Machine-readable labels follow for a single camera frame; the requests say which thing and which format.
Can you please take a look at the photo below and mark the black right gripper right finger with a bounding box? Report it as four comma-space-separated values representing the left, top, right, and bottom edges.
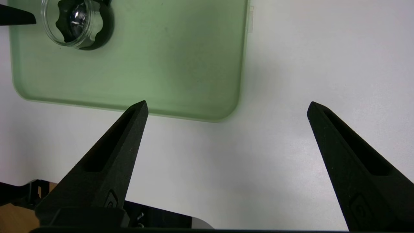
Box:
307, 101, 414, 231

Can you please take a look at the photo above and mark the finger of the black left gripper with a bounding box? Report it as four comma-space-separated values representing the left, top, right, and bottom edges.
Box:
0, 4, 37, 26

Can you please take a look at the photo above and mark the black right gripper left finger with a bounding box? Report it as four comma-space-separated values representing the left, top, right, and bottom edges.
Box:
35, 100, 149, 226

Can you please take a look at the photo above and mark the glass jar with black holder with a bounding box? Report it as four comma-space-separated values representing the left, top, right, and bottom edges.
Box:
41, 0, 114, 50

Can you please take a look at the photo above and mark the light green plastic tray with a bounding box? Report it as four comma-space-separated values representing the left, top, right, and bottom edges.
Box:
8, 0, 249, 123

